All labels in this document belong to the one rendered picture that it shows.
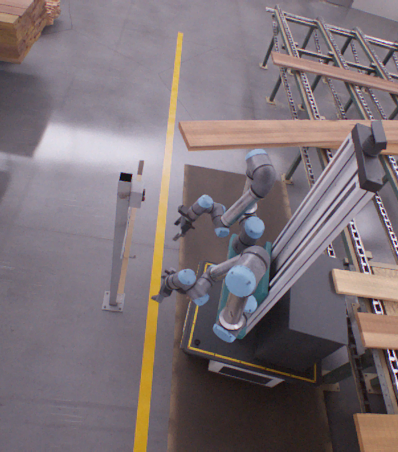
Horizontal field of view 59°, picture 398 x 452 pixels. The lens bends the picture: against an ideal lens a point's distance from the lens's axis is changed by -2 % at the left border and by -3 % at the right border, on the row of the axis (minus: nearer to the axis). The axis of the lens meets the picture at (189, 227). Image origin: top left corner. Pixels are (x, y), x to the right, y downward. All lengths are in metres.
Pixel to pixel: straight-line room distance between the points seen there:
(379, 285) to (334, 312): 0.39
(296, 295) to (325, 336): 0.26
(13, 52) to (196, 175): 2.14
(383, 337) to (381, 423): 0.46
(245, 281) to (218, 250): 1.75
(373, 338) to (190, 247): 1.59
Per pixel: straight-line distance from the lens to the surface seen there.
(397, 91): 4.73
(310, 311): 2.08
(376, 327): 2.24
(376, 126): 1.43
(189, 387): 2.59
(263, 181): 1.80
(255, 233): 2.08
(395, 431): 2.08
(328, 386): 2.99
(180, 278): 1.70
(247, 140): 2.70
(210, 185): 3.57
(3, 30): 4.03
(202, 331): 2.37
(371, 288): 2.36
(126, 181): 1.63
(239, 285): 1.40
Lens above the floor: 2.48
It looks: 51 degrees down
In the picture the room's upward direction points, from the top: 19 degrees clockwise
